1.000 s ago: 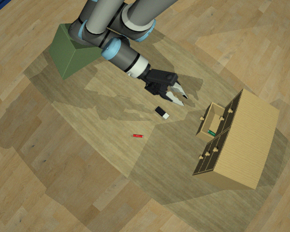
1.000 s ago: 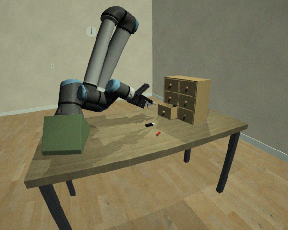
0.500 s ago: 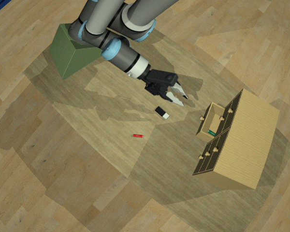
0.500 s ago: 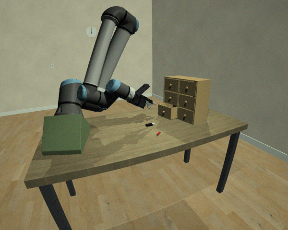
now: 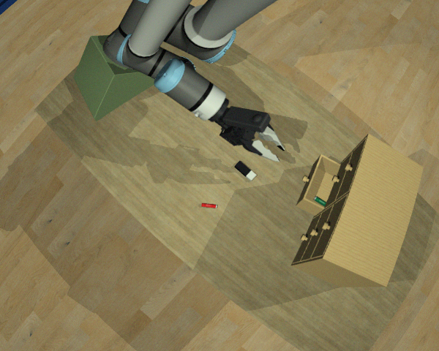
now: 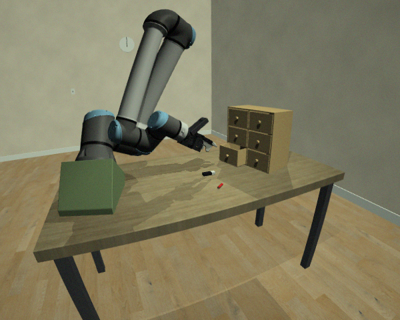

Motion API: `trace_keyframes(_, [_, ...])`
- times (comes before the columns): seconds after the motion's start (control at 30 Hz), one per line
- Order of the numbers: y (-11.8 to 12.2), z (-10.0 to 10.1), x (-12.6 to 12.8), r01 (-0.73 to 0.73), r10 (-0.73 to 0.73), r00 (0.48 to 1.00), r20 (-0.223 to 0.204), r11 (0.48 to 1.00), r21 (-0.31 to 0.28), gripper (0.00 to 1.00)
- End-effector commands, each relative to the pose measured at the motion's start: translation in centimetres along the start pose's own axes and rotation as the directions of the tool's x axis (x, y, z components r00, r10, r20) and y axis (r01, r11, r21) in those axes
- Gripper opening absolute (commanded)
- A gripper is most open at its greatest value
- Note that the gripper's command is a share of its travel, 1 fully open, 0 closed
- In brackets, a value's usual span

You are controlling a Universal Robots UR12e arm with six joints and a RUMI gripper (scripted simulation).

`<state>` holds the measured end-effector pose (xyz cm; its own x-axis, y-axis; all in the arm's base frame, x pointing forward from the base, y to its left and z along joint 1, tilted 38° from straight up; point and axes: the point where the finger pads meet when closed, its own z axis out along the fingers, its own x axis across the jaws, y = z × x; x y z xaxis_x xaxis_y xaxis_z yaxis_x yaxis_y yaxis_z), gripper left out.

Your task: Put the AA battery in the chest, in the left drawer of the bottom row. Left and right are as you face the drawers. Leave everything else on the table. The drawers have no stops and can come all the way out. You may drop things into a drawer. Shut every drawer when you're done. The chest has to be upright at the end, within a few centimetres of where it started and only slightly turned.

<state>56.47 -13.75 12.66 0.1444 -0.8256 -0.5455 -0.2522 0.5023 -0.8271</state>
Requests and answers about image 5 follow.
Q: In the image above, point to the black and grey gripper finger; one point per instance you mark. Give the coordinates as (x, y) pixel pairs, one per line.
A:
(257, 148)
(270, 135)

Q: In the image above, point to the light wooden chest of drawers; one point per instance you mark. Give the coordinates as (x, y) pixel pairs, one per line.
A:
(367, 239)

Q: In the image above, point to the brown wooden drawer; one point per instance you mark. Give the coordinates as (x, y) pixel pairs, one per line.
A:
(337, 182)
(316, 235)
(329, 228)
(320, 179)
(351, 170)
(306, 239)

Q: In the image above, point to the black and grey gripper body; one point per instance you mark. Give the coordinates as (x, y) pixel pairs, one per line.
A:
(231, 131)

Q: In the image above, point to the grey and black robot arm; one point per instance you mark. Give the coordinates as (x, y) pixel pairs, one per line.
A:
(198, 32)

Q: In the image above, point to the green aa battery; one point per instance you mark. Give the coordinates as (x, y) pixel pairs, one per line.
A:
(322, 202)

